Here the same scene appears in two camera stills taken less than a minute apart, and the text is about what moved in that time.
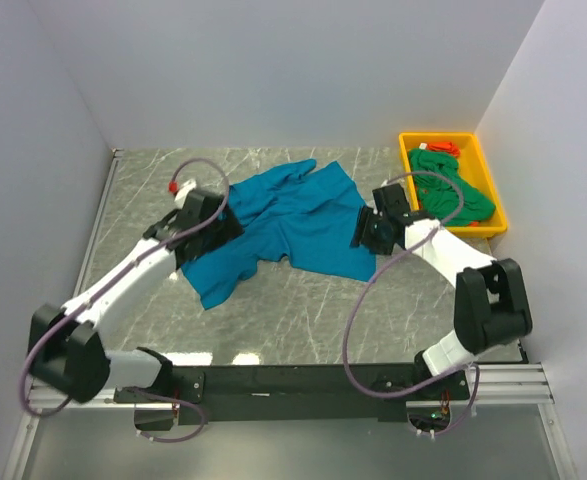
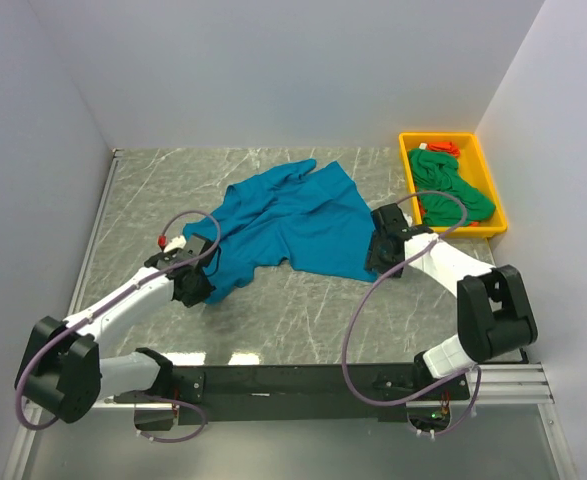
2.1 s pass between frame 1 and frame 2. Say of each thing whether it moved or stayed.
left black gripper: moved
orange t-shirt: stayed
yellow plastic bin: stayed
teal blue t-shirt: stayed
